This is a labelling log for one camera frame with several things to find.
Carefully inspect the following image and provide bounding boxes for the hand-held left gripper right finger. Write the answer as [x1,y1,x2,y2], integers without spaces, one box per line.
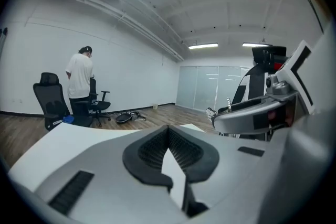
[167,125,272,224]

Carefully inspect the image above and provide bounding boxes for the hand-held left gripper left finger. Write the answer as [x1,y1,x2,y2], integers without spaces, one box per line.
[35,125,188,224]

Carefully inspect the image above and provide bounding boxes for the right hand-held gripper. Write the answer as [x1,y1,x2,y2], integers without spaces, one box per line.
[212,26,336,141]

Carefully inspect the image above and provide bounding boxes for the person's right hand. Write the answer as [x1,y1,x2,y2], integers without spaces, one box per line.
[267,109,296,128]

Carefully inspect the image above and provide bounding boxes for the black and white backpack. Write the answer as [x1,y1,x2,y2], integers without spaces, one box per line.
[206,45,288,141]

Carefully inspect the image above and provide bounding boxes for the frosted glass partition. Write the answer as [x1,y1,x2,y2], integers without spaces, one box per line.
[175,65,254,111]

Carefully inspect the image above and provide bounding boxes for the black equipment bundle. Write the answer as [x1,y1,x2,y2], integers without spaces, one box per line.
[114,111,147,124]

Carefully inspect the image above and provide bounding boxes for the small blue object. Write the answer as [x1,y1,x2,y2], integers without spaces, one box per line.
[62,114,76,125]

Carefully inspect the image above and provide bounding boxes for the black mesh office chair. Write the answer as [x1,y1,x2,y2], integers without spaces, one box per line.
[88,77,112,128]
[33,72,93,132]

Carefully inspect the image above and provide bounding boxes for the black and red device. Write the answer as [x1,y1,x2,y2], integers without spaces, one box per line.
[251,45,287,72]

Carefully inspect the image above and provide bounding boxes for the long ceiling light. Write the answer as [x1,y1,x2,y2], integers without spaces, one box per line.
[241,42,273,48]
[188,42,219,50]

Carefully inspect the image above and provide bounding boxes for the white ceiling pipes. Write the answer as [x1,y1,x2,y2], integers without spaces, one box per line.
[33,0,186,62]

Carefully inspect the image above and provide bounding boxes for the grey gripper-mounted fisheye camera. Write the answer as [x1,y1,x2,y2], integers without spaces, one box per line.
[265,73,291,97]

